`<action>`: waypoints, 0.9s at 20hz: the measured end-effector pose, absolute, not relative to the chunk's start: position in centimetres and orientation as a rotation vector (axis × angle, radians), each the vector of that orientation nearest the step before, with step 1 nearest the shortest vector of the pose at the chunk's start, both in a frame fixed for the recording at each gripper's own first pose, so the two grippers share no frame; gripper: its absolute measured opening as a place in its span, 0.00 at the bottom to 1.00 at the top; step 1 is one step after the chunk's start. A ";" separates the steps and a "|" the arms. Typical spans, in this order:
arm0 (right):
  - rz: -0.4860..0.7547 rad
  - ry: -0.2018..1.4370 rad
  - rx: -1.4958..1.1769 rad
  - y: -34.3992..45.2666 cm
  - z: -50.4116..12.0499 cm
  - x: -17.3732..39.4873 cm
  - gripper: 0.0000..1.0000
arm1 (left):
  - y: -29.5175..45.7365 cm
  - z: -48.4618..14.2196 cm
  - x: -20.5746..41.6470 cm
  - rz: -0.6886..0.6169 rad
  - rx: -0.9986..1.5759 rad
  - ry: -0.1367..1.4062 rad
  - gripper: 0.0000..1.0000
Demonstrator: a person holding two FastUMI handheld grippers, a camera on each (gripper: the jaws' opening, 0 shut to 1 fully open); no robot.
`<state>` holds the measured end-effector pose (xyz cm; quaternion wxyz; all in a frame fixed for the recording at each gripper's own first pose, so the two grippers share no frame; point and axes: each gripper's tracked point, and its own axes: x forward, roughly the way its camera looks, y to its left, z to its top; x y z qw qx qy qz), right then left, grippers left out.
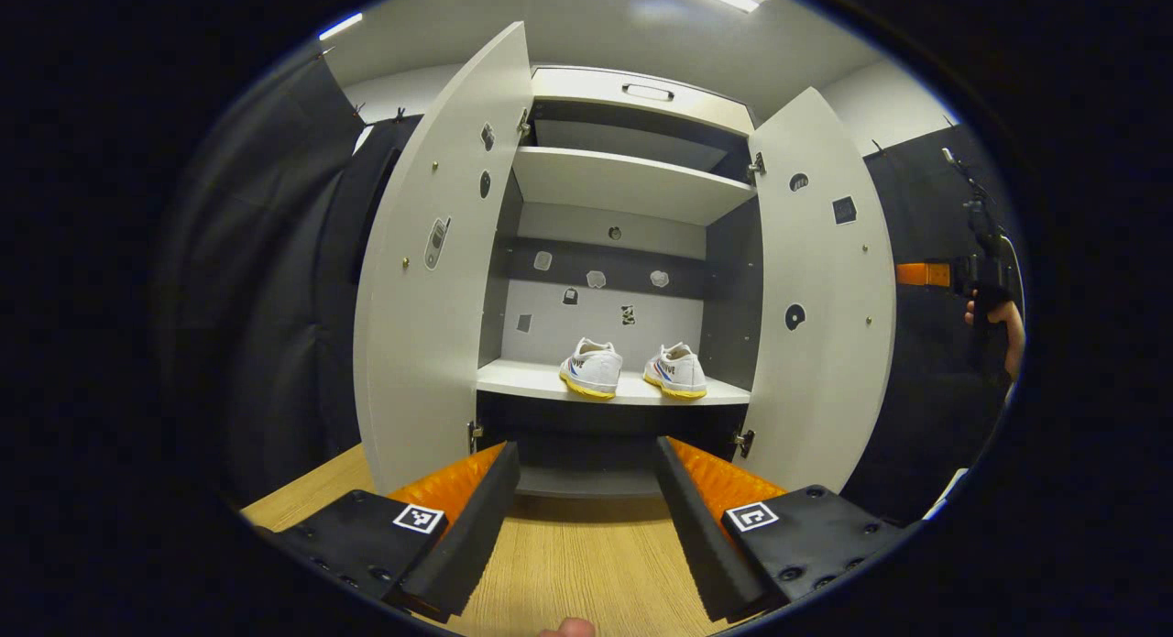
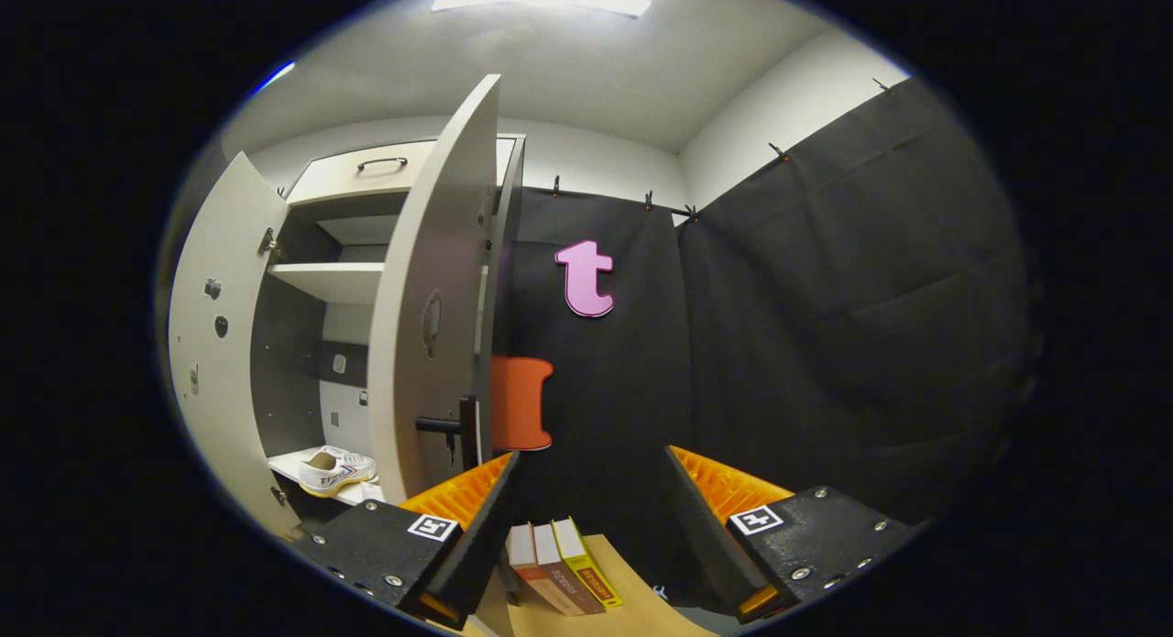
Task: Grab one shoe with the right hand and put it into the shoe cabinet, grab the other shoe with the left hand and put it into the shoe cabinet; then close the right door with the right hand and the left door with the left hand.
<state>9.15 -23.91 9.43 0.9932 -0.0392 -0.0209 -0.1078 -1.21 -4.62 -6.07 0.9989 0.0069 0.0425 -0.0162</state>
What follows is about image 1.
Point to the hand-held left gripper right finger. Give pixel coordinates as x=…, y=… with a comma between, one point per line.
x=701, y=536

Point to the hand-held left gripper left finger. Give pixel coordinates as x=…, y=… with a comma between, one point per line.
x=467, y=536

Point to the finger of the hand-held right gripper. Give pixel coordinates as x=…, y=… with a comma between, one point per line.
x=921, y=274

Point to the white cabinet door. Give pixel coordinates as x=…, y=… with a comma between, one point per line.
x=825, y=389
x=431, y=353

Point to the white canvas shoe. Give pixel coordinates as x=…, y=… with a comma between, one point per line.
x=683, y=371
x=596, y=367

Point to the white shoe cabinet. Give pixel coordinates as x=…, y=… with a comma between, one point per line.
x=623, y=183

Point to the black backdrop cloth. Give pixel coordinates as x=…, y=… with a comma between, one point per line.
x=266, y=298

